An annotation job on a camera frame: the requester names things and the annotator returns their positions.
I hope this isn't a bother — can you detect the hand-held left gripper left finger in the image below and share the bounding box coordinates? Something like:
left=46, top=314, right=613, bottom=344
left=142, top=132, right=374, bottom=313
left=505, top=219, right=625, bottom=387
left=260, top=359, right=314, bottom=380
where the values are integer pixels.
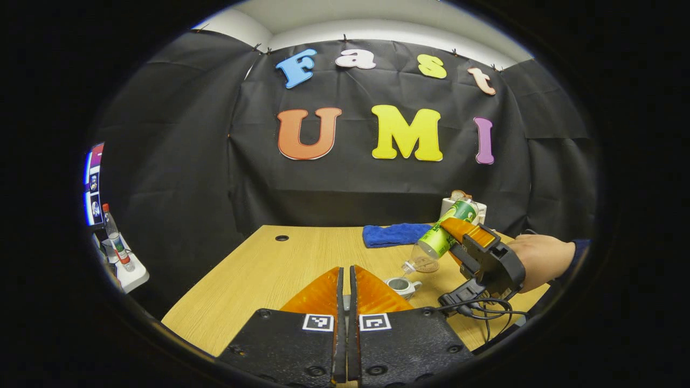
left=216, top=266, right=346, bottom=386

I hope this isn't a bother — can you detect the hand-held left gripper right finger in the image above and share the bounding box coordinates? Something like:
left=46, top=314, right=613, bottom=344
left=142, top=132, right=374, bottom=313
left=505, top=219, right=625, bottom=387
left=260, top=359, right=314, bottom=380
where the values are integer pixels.
left=348, top=265, right=475, bottom=386

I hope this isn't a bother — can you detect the green label water bottle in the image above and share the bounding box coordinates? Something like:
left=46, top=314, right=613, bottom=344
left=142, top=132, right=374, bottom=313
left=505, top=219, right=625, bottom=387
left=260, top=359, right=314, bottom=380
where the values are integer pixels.
left=402, top=199, right=479, bottom=275

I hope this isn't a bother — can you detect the white teacup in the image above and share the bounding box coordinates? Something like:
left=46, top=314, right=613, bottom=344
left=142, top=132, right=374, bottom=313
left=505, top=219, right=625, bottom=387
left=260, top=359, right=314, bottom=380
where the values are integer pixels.
left=385, top=276, right=423, bottom=300

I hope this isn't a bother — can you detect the red cap clear bottle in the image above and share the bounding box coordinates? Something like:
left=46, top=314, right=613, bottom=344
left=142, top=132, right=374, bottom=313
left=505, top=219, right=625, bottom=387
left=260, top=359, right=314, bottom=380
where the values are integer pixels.
left=102, top=204, right=136, bottom=273

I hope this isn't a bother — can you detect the white toaster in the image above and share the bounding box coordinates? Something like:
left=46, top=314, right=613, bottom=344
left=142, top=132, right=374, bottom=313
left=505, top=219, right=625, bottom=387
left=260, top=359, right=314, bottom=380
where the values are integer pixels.
left=440, top=195, right=487, bottom=226

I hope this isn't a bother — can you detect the blue towel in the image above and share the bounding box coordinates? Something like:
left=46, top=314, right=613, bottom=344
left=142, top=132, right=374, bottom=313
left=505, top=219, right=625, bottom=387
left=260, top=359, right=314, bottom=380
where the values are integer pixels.
left=362, top=223, right=434, bottom=248

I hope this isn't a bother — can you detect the white side shelf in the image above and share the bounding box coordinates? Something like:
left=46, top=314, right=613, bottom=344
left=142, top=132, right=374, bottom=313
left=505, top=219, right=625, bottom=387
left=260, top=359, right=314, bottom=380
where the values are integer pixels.
left=101, top=234, right=150, bottom=295

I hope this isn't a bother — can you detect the computer monitor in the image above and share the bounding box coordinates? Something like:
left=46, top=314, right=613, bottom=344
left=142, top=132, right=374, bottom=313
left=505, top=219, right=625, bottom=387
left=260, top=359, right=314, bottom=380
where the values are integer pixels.
left=83, top=143, right=106, bottom=227

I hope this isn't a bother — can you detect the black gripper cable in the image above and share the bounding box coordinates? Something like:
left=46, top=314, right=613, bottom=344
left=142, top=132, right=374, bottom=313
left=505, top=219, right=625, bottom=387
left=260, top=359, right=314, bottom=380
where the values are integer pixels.
left=441, top=296, right=532, bottom=345

